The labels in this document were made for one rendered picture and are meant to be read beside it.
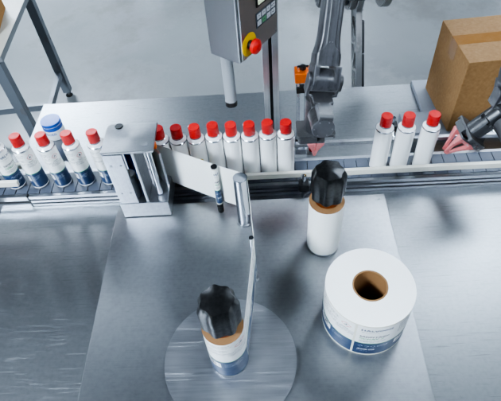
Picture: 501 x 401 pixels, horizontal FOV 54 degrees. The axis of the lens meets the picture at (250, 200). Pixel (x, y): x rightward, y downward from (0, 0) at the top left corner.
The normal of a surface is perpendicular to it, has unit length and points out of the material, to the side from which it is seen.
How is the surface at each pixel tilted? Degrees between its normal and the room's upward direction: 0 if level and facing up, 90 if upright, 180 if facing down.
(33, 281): 0
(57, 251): 0
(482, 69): 90
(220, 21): 90
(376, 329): 90
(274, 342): 0
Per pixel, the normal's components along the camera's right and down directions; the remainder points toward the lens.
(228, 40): -0.56, 0.66
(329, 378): -0.06, -0.64
